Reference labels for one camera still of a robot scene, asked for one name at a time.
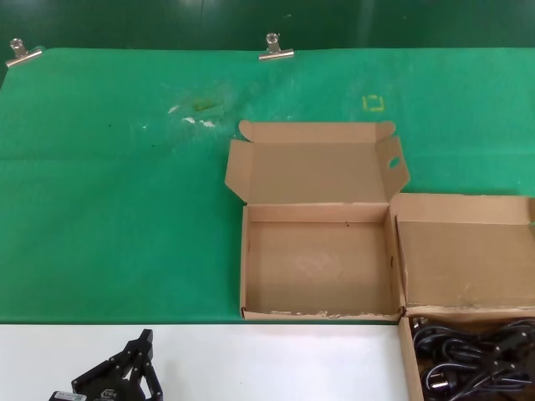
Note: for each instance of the cardboard box with torn lid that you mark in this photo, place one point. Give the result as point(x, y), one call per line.
point(460, 259)

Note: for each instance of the cardboard box with hole flap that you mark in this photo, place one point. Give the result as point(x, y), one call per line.
point(317, 259)

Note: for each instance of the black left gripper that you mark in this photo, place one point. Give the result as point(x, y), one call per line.
point(104, 392)

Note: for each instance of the green table mat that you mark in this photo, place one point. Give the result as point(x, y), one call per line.
point(104, 209)

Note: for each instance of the silver metal binder clip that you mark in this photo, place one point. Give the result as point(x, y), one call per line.
point(276, 54)
point(21, 56)

